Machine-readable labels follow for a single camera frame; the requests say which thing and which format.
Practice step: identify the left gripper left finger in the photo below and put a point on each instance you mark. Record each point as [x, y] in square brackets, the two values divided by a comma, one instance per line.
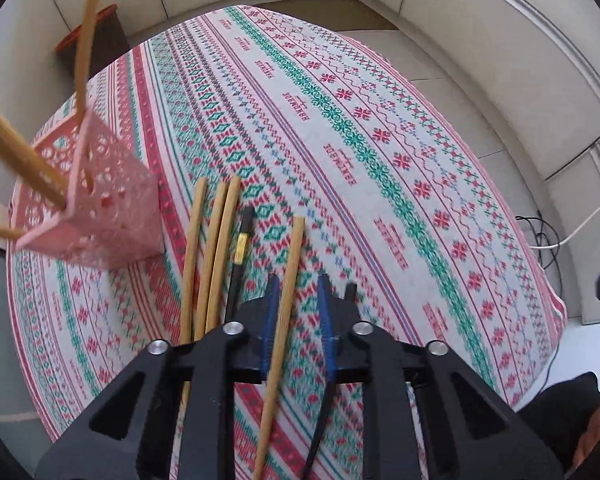
[170, 412]

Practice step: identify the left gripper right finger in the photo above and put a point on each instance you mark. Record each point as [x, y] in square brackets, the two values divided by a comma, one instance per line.
[426, 413]

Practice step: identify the wooden chopstick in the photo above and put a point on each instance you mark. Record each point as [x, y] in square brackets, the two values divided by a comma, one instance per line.
[279, 349]
[207, 266]
[192, 236]
[23, 160]
[221, 253]
[10, 233]
[83, 56]

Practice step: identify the black gold-banded chopstick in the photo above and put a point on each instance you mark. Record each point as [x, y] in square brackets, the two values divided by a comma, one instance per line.
[238, 264]

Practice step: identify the patterned embroidered tablecloth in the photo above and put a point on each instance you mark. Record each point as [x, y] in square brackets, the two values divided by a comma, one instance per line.
[315, 125]

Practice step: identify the pink perforated utensil holder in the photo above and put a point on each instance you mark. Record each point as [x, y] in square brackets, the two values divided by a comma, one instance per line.
[112, 216]

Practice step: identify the orange-topped dark stool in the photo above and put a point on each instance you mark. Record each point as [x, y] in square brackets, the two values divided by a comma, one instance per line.
[109, 43]

